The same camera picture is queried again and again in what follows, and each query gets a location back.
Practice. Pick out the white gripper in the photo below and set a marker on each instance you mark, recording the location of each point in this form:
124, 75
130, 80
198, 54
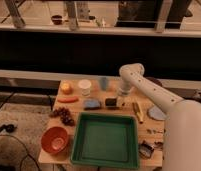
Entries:
124, 88

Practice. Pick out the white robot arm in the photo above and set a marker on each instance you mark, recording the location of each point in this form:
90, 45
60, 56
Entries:
182, 127

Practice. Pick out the yellow orange fruit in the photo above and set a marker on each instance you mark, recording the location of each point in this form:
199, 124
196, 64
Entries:
66, 88

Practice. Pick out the orange carrot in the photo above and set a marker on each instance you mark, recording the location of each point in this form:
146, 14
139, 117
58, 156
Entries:
68, 100

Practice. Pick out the black eraser block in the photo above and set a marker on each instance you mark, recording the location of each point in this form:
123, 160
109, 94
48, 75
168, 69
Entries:
111, 102

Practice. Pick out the orange bowl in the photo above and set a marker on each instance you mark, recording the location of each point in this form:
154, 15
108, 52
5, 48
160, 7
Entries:
54, 140

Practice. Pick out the black tool right edge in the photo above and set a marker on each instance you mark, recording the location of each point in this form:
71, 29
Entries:
159, 145

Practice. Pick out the dark grape bunch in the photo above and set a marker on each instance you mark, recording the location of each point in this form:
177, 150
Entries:
64, 114

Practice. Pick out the green plastic tray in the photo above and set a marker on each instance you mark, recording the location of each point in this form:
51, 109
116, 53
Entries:
106, 141

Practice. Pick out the blue sponge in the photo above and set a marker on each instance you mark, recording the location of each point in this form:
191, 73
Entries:
91, 104

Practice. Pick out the blue grey plate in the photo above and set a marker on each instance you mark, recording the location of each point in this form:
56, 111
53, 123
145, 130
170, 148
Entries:
157, 114

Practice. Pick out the white cup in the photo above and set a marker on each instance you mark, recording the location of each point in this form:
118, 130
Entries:
85, 87

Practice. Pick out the dark bowl in background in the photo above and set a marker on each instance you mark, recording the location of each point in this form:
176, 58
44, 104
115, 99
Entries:
56, 19

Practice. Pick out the metal fork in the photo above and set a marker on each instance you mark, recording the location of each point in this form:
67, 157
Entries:
154, 131

